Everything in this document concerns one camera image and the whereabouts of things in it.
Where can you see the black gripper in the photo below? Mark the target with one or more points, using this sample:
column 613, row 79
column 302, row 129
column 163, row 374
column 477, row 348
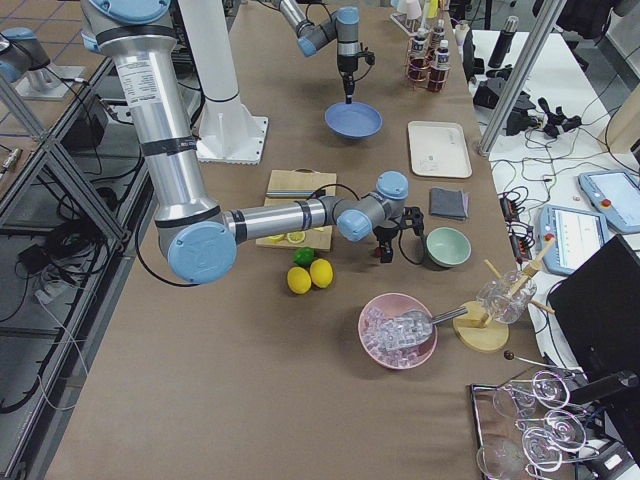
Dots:
column 385, row 234
column 345, row 66

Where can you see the blue round plate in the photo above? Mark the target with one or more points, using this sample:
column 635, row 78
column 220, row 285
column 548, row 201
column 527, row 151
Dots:
column 354, row 120

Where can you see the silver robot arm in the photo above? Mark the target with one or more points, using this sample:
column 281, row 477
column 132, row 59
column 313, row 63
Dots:
column 197, row 237
column 341, row 26

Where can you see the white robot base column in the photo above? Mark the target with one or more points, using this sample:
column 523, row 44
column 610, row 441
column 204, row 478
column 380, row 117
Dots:
column 227, row 131

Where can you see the green bowl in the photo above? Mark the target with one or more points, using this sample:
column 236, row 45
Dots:
column 448, row 247

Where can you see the yellow lemon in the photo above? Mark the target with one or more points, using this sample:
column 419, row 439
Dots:
column 321, row 273
column 298, row 280

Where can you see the dark drink bottle front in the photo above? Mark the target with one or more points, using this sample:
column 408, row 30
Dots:
column 417, row 63

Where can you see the dark drink bottle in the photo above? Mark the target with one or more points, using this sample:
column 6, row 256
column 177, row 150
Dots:
column 438, row 34
column 417, row 63
column 439, row 68

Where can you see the pink bowl with ice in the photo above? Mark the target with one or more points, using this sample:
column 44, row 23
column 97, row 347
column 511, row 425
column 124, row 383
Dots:
column 390, row 334

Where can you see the metal ice scoop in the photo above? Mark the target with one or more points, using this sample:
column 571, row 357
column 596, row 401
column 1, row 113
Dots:
column 430, row 319

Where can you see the grey folded cloth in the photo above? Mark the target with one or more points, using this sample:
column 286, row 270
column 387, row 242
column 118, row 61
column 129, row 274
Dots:
column 445, row 203

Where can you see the green lime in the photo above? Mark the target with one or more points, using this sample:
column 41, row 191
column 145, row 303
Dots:
column 304, row 256

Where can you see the dark drink bottle middle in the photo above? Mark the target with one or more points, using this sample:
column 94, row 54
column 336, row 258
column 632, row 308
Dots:
column 439, row 68

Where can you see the white cup rack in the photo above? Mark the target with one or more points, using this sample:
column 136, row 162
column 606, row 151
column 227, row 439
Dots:
column 410, row 27

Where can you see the lemon slice near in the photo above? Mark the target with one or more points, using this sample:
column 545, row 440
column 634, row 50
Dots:
column 297, row 237

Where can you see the pink cup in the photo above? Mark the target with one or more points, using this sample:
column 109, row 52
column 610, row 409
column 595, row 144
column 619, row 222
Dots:
column 413, row 9

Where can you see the dark drink bottle back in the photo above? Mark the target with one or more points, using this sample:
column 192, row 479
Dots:
column 438, row 34

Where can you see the wooden cutting board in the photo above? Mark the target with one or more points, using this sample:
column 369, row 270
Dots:
column 318, row 238

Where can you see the cream rabbit tray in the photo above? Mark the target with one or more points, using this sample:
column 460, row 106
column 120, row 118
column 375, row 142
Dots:
column 438, row 149

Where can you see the yellow cup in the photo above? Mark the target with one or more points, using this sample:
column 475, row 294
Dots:
column 433, row 9

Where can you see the wooden cup tree stand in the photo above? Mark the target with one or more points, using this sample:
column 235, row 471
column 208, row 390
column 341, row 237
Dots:
column 477, row 330

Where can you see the steel muddler black tip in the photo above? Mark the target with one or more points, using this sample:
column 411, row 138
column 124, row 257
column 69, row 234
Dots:
column 288, row 194

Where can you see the clear glass mug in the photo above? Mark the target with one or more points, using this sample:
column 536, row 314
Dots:
column 503, row 307

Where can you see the black thermos bottle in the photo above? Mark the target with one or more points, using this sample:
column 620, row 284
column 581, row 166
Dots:
column 504, row 41

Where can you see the teach pendant front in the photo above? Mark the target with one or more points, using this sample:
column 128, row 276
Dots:
column 570, row 237

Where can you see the teach pendant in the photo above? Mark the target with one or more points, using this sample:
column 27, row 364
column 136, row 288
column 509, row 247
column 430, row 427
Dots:
column 570, row 237
column 615, row 195

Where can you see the wine glass upper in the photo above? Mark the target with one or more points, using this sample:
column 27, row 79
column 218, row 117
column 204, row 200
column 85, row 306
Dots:
column 519, row 399

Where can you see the wine glass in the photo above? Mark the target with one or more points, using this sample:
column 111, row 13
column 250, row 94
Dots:
column 561, row 428
column 519, row 399
column 535, row 453

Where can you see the black laptop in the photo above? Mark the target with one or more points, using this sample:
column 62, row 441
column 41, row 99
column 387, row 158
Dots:
column 597, row 309

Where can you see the black glass tray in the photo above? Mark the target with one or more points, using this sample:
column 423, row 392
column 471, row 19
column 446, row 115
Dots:
column 602, row 457

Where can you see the teach pendant rear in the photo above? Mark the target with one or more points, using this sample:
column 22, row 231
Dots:
column 615, row 195

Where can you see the wine glass lower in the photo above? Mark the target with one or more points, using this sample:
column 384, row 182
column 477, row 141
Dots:
column 535, row 453

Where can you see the wine glass middle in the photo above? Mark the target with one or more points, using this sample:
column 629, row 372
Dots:
column 561, row 428

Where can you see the copper wire bottle rack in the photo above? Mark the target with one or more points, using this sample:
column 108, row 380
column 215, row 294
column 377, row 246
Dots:
column 429, row 71

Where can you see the aluminium frame post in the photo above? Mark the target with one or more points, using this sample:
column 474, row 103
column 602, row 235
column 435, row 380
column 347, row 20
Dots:
column 546, row 19

